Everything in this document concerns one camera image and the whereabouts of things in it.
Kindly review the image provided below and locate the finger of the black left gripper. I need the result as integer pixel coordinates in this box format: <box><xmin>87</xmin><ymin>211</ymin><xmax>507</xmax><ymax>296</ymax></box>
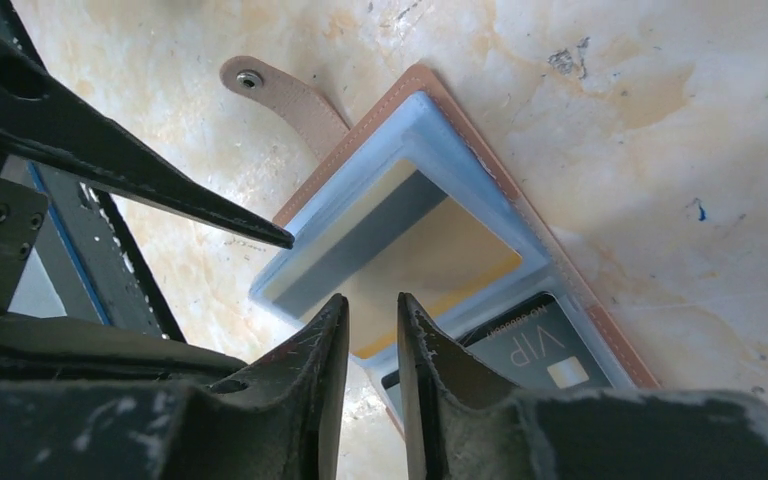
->
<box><xmin>0</xmin><ymin>38</ymin><xmax>294</xmax><ymax>249</ymax></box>

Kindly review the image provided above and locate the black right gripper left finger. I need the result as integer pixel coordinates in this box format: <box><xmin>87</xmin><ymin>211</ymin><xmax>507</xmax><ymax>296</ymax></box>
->
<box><xmin>0</xmin><ymin>295</ymin><xmax>349</xmax><ymax>479</ymax></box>

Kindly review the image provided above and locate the gold VIP credit card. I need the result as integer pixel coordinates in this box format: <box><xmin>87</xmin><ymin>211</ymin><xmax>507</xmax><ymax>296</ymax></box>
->
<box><xmin>262</xmin><ymin>160</ymin><xmax>522</xmax><ymax>359</ymax></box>

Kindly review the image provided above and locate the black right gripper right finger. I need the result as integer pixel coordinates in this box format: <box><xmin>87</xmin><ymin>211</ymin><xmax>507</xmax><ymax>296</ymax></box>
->
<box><xmin>397</xmin><ymin>293</ymin><xmax>768</xmax><ymax>479</ymax></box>

